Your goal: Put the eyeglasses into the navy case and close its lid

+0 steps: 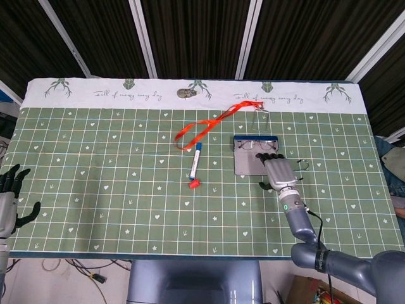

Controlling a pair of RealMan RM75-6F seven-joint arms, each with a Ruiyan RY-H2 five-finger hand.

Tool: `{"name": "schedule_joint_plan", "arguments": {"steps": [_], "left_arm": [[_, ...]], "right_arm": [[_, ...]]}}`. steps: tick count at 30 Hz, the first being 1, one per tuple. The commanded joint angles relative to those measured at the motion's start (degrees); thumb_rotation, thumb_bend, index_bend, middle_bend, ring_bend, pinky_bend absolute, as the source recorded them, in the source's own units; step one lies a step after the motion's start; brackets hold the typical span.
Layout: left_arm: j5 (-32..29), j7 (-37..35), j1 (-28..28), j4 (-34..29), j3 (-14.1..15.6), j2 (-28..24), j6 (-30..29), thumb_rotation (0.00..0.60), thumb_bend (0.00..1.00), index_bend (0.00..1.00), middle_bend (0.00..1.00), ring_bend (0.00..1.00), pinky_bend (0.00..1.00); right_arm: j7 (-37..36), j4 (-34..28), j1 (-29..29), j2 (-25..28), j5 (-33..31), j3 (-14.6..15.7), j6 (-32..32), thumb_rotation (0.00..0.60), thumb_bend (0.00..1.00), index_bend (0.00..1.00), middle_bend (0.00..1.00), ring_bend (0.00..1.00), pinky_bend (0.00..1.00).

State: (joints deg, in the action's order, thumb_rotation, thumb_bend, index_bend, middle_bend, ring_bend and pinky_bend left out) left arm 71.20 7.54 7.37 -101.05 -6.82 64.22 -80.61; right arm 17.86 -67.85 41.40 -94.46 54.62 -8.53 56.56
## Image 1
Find orange lanyard strap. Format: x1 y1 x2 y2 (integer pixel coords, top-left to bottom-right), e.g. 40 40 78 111
174 100 265 151

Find grey blue robot torso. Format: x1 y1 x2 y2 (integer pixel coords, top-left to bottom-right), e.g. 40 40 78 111
126 260 264 304

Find green grid tablecloth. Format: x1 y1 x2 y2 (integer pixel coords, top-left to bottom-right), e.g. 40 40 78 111
8 78 405 258

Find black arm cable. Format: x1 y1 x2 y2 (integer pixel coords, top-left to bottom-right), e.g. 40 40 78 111
304 207 335 304

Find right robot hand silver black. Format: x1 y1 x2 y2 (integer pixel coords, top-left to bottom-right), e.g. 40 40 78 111
254 152 298 193

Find blue grey folding glasses case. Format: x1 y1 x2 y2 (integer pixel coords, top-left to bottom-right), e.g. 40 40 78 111
233 135 280 176

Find white blue marker pen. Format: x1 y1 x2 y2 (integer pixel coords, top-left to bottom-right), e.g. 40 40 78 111
189 142 203 182

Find clear plastic badge holder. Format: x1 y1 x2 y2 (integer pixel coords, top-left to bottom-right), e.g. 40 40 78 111
252 106 271 133

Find floor cables bundle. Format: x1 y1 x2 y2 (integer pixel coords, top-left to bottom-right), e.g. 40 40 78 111
0 258 132 304

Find white aluminium partition post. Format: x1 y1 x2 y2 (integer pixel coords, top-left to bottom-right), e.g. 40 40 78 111
37 0 93 79
128 0 158 79
344 9 405 84
234 0 265 80

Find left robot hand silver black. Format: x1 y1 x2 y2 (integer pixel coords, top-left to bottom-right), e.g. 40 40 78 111
0 163 41 239

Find cardboard box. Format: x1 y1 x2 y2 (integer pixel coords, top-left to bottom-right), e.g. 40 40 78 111
286 274 354 304

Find wire-frame eyeglasses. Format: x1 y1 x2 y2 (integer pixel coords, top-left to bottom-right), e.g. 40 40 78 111
237 139 277 151

